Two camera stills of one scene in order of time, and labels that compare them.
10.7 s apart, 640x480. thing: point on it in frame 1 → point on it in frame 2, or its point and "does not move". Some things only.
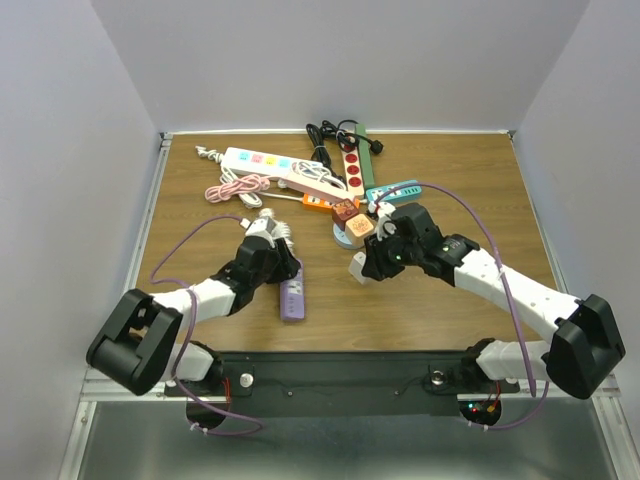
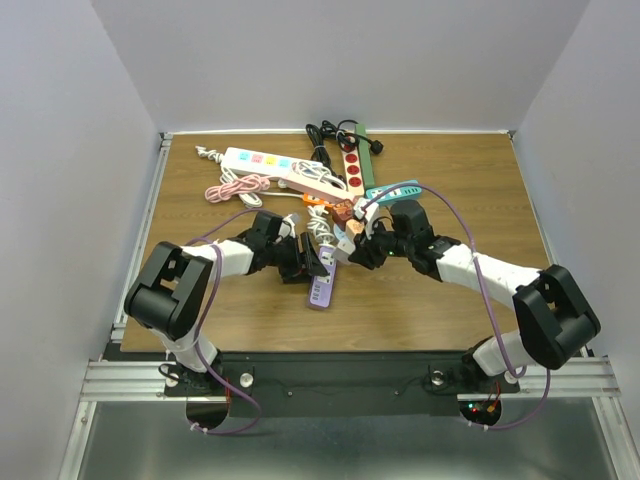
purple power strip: x=292 y=296 → x=321 y=287
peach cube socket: x=357 y=228 does not move
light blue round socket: x=341 y=238 does not move
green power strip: x=365 y=157 does not move
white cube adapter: x=356 y=266 → x=343 y=250
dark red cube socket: x=343 y=210 does not move
